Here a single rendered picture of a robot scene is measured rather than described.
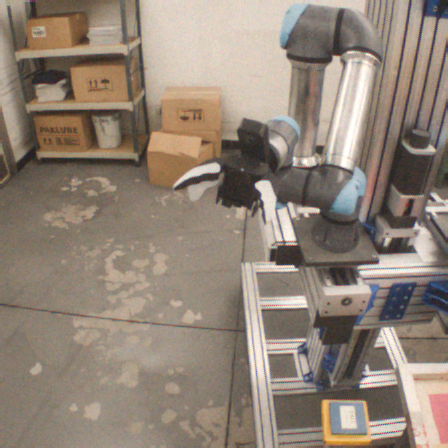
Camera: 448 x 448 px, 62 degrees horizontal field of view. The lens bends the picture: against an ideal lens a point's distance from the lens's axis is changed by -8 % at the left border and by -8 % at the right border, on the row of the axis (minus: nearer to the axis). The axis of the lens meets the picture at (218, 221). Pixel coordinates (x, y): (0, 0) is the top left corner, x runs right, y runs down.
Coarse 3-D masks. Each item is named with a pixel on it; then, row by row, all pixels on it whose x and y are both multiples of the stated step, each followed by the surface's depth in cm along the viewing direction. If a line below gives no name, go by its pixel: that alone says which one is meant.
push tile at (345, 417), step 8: (336, 408) 103; (344, 408) 103; (352, 408) 103; (360, 408) 103; (336, 416) 101; (344, 416) 101; (352, 416) 101; (360, 416) 101; (336, 424) 99; (344, 424) 99; (352, 424) 99; (360, 424) 99; (336, 432) 98; (344, 432) 97; (352, 432) 97; (360, 432) 97
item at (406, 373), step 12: (396, 372) 112; (408, 372) 109; (420, 372) 109; (432, 372) 109; (444, 372) 108; (408, 384) 106; (408, 396) 103; (408, 408) 100; (420, 408) 99; (408, 420) 98; (420, 420) 96; (408, 432) 97; (420, 432) 94; (420, 444) 91
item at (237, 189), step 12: (240, 156) 68; (276, 156) 72; (240, 168) 65; (252, 168) 65; (264, 168) 66; (276, 168) 73; (228, 180) 67; (240, 180) 65; (252, 180) 65; (228, 192) 68; (240, 192) 67; (252, 192) 66; (228, 204) 69; (240, 204) 68; (252, 204) 69; (252, 216) 68
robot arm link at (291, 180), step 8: (280, 168) 81; (288, 168) 82; (296, 168) 85; (280, 176) 83; (288, 176) 83; (296, 176) 82; (304, 176) 82; (280, 184) 83; (288, 184) 83; (296, 184) 82; (280, 192) 84; (288, 192) 83; (296, 192) 82; (280, 200) 86; (288, 200) 85; (296, 200) 83; (280, 208) 87
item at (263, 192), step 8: (256, 184) 62; (264, 184) 63; (256, 192) 62; (264, 192) 61; (272, 192) 61; (264, 200) 59; (272, 200) 59; (264, 208) 58; (272, 208) 59; (264, 216) 57; (264, 224) 62
